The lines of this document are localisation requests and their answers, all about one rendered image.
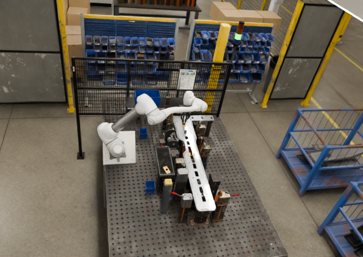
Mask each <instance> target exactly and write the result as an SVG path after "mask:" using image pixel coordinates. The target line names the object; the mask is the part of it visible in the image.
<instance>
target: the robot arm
mask: <svg viewBox="0 0 363 257"><path fill-rule="evenodd" d="M183 102H184V103H183V107H170V108H167V109H164V110H159V109H158V108H157V106H156V104H155V103H154V101H153V100H152V99H151V98H150V97H149V96H148V95H146V94H142V95H140V96H139V97H137V104H136V106H135V108H133V109H132V110H131V111H129V112H128V113H127V114H126V115H124V116H123V117H121V118H120V119H119V120H118V121H116V122H115V123H101V124H100V125H99V126H98V127H97V132H98V135H99V137H100V138H101V140H102V142H103V143H104V144H105V145H106V147H107V149H108V150H109V154H110V160H112V159H116V158H117V161H118V162H120V158H122V157H123V158H125V157H126V154H125V146H124V142H123V141H122V142H121V141H120V140H119V138H118V137H117V136H118V135H119V131H120V130H122V129H123V128H125V127H126V126H128V124H130V123H132V122H133V121H134V120H136V119H137V118H138V117H140V116H141V115H146V116H147V121H148V123H149V124H150V125H156V124H159V123H161V122H162V121H163V120H165V119H166V118H167V117H168V116H169V115H170V114H172V113H180V115H181V120H182V124H185V123H186V122H187V120H188V119H189V117H190V115H191V112H193V111H202V112H204V111H206V110H207V104H206V103H205V102H204V101H202V100H200V99H198V98H196V97H195V96H194V95H193V92H192V91H187V92H185V95H184V99H183ZM182 113H183V118H182ZM188 114H189V115H188ZM185 115H186V119H185V121H184V117H185ZM187 115H188V116H187Z"/></svg>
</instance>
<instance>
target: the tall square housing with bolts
mask: <svg viewBox="0 0 363 257"><path fill-rule="evenodd" d="M188 175H189V173H188V170H187V168H178V169H177V174H176V180H175V182H178V183H174V189H173V192H175V193H177V194H179V195H182V194H184V191H185V189H184V188H185V184H186V182H187V178H188ZM181 199H182V198H181V197H180V196H178V195H174V194H173V195H172V200H173V201H176V202H181Z"/></svg>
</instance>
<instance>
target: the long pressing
mask: <svg viewBox="0 0 363 257"><path fill-rule="evenodd" d="M185 125H186V127H183V126H182V120H181V116H174V128H175V131H176V135H177V138H178V139H179V140H180V141H182V142H183V143H184V145H185V149H186V151H185V152H184V153H183V158H184V161H185V168H187V170H188V173H189V175H188V179H189V183H190V188H191V192H192V196H193V200H194V204H195V207H196V210H197V211H199V212H206V211H214V210H215V209H216V206H215V203H214V200H213V196H212V193H211V190H210V186H209V183H208V181H207V177H206V174H205V170H204V167H203V163H202V161H201V157H200V154H199V151H198V148H197V144H196V140H197V137H196V134H195V131H194V128H193V125H192V121H191V118H189V119H188V120H187V122H186V123H185ZM185 130H187V134H184V131H185ZM185 137H188V139H185ZM187 141H188V142H189V143H190V144H189V145H187ZM188 147H190V148H191V151H192V153H195V155H193V158H194V162H195V163H192V160H191V157H190V155H187V153H189V149H188ZM193 164H195V165H196V169H194V168H193ZM195 171H197V172H198V175H199V176H198V177H196V175H195ZM197 179H200V183H201V185H198V182H197ZM199 187H202V189H203V193H204V195H201V192H200V190H199ZM201 196H204V197H205V200H206V202H203V200H202V197H201Z"/></svg>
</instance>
